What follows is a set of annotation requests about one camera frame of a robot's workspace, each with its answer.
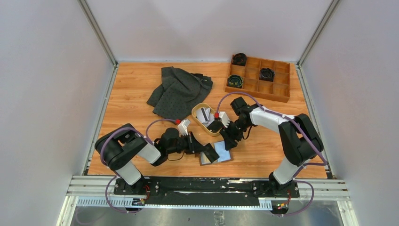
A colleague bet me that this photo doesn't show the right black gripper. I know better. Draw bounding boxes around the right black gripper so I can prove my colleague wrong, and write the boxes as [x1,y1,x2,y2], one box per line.
[220,119,251,151]

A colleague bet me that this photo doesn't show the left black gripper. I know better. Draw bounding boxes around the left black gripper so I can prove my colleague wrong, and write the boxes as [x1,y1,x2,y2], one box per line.
[167,131,207,154]

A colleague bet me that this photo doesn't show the black credit card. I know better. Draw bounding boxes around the black credit card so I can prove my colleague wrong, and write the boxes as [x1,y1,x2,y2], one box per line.
[207,120,223,133]

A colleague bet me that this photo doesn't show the brown leather card holder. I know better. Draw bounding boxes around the brown leather card holder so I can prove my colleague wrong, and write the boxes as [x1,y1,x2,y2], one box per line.
[199,141,233,166]

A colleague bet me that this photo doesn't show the oval wooden card tray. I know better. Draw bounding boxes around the oval wooden card tray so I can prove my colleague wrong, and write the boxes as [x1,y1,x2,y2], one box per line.
[192,103,220,137]

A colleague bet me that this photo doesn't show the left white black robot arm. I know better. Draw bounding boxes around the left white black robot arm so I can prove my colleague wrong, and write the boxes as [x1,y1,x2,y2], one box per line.
[95,123,220,194]

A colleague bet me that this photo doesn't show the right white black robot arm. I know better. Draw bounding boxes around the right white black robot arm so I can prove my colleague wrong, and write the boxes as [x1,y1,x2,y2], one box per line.
[214,97,327,197]

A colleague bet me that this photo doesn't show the white striped cards in tray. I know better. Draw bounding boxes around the white striped cards in tray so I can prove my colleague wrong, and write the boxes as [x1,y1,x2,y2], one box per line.
[195,107,215,127]

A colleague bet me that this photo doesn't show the dark green coiled belt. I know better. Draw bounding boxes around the dark green coiled belt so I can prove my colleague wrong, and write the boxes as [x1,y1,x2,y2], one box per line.
[227,74,243,89]

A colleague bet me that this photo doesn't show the dark grey dotted cloth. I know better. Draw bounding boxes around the dark grey dotted cloth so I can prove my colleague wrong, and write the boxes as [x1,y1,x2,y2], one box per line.
[146,66,213,120]

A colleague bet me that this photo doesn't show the wooden compartment tray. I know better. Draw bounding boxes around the wooden compartment tray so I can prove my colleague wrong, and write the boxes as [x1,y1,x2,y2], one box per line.
[224,55,291,103]

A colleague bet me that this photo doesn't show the black coiled belt middle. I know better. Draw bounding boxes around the black coiled belt middle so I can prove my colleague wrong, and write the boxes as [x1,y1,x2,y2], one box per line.
[259,68,275,82]

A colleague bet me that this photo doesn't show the black coiled belt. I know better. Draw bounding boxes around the black coiled belt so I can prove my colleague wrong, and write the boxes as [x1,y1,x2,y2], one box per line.
[231,53,247,66]
[259,68,275,82]

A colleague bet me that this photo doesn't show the black coiled belt top left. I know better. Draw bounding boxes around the black coiled belt top left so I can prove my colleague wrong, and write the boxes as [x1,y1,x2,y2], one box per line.
[231,53,247,66]

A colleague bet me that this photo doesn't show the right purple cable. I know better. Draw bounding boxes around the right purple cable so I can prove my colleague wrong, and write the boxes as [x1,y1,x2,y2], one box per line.
[214,91,328,217]

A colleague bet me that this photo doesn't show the purple cable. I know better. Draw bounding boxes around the purple cable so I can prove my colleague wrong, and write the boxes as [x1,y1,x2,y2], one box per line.
[99,118,182,215]
[214,91,328,217]

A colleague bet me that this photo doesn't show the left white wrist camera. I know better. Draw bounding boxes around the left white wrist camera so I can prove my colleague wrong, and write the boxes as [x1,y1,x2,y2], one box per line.
[177,119,191,136]

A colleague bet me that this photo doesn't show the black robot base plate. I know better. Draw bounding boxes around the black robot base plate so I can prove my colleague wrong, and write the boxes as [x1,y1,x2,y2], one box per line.
[112,177,300,206]

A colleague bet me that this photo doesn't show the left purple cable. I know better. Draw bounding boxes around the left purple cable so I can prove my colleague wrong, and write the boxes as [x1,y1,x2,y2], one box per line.
[99,118,182,215]

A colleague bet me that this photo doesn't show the aluminium frame rail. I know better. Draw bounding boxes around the aluminium frame rail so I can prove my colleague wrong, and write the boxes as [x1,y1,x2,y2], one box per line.
[67,176,350,201]

